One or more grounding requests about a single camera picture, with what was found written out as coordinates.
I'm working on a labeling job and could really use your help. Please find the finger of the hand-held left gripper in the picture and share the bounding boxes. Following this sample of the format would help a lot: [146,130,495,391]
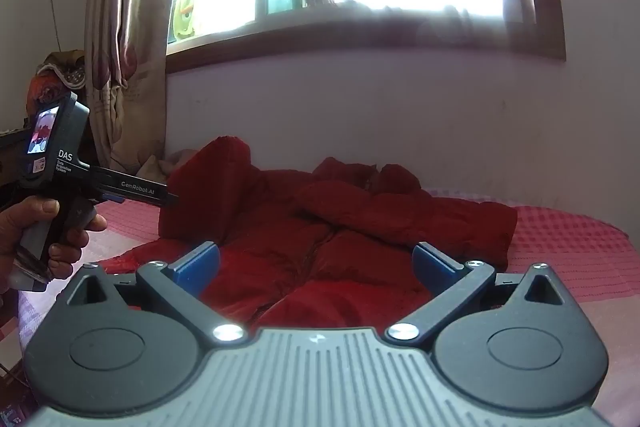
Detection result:
[100,192,179,208]

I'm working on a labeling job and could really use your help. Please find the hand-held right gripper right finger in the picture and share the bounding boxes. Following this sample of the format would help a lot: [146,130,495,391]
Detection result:
[385,242,571,348]

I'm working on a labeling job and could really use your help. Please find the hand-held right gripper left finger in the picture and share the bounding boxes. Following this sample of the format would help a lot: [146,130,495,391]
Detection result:
[65,241,247,348]

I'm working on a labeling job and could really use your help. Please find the red padded jacket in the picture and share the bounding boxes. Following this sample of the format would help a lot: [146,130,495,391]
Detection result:
[97,135,518,333]

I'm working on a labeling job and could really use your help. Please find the person's left hand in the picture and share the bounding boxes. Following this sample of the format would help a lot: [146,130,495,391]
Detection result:
[0,198,108,297]

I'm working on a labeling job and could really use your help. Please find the pale beige cloth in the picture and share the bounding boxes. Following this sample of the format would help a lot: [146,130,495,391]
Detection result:
[137,149,201,182]

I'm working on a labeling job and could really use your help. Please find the dark furniture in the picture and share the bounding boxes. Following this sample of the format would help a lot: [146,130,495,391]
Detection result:
[0,127,31,210]

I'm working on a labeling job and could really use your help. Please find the pile of patterned cloth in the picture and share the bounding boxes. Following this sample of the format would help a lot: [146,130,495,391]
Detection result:
[27,51,88,118]

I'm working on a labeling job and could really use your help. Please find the beige patterned curtain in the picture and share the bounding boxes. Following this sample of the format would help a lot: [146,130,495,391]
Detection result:
[84,0,188,178]

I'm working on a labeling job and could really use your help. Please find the pink checked bed sheet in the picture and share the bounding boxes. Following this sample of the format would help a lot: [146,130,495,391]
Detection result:
[0,189,640,408]

